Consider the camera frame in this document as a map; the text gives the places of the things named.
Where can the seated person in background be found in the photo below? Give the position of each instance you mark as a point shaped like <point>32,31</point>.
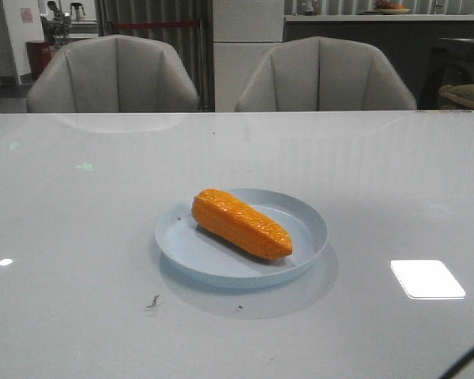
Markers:
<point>55,31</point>

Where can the white cabinet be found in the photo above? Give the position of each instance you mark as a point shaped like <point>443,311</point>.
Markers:
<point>242,30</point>

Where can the small debris on table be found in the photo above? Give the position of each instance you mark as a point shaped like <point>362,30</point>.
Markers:
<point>153,303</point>

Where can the fruit bowl on counter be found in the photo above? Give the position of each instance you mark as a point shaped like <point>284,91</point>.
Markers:
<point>386,7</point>

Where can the left beige upholstered chair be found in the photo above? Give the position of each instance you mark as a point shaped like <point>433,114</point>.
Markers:
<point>114,74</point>

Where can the tan cushion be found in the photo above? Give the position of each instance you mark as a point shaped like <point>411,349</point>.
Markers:
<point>458,96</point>

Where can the light blue round plate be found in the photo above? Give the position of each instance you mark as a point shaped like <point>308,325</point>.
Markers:
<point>207,258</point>

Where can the orange corn cob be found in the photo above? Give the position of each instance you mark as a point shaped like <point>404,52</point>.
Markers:
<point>226,216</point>

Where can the right beige upholstered chair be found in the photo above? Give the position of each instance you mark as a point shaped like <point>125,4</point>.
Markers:
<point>324,74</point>

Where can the beige upholstered chair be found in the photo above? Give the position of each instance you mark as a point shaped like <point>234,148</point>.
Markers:
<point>114,74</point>
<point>324,74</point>

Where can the red bin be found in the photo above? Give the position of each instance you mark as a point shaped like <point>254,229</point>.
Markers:
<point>39,55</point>

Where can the dark counter with white top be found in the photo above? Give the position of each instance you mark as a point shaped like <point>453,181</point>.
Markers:
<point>405,39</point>

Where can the pink wall notice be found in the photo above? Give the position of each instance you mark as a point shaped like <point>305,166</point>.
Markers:
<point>26,15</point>

